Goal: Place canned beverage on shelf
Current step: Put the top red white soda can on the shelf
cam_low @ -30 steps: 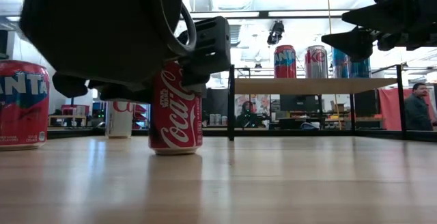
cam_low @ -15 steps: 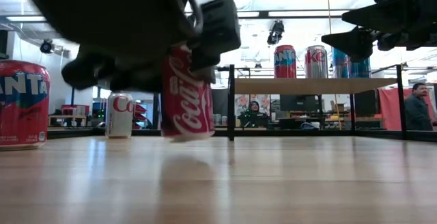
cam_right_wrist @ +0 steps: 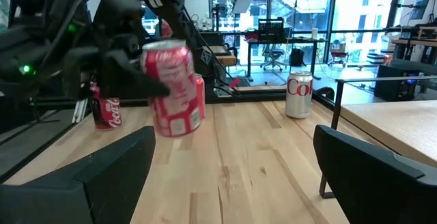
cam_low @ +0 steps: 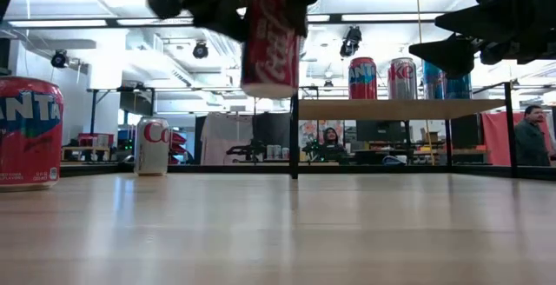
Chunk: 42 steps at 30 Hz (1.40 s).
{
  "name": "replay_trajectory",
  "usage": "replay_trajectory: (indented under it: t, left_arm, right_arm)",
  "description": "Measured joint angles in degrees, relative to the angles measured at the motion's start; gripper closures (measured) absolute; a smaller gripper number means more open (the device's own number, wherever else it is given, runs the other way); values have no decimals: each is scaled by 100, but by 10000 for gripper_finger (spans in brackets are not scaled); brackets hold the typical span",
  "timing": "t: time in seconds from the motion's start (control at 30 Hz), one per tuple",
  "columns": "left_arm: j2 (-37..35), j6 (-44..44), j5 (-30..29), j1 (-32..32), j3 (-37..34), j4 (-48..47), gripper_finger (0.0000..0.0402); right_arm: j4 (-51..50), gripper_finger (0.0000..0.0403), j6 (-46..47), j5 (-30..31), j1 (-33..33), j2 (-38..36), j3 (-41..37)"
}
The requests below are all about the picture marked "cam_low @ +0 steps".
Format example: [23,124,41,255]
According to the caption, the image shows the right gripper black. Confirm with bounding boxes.
[407,0,540,81]

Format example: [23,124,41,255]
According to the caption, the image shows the red Coca-Cola can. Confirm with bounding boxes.
[240,0,303,101]

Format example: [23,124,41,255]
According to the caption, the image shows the silver Diet Coke can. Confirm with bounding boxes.
[134,116,171,177]
[387,56,419,101]

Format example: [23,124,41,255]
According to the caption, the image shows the red blue Fanta can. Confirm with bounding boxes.
[0,76,65,193]
[347,56,379,101]

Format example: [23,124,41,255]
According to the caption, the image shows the black spotlight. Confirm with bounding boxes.
[191,40,210,61]
[339,25,364,59]
[50,49,71,70]

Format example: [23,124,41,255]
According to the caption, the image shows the black partition panel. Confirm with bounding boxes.
[450,113,481,149]

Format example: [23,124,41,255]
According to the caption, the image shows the orange red fabric screen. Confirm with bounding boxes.
[480,109,554,168]

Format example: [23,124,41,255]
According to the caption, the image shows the dark fabric screen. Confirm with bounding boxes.
[253,111,291,148]

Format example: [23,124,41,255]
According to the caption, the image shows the person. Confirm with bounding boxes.
[319,126,351,165]
[513,103,554,168]

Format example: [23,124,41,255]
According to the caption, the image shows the floral pattern poster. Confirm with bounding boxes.
[298,120,345,164]

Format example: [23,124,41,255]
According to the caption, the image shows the black computer monitor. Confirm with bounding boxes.
[355,119,407,144]

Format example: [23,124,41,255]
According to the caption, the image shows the white fabric screen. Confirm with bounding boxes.
[199,113,255,166]

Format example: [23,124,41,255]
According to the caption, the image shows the black standing desk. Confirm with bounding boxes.
[352,141,413,165]

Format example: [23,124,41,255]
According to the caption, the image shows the red storage bins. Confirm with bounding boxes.
[169,130,189,165]

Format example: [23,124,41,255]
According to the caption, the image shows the black LED light bar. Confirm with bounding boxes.
[8,10,444,29]

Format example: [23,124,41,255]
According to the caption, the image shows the small wooden desk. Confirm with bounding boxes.
[60,145,112,163]

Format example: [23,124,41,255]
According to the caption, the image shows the yellow extension cable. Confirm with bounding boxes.
[414,0,435,165]

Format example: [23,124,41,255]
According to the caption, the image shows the wooden shelf with black frame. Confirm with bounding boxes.
[288,81,520,181]

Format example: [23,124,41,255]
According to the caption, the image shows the black aluminium table frame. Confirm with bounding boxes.
[60,162,556,182]

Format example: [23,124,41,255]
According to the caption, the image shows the black metal rig frame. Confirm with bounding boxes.
[86,84,244,137]

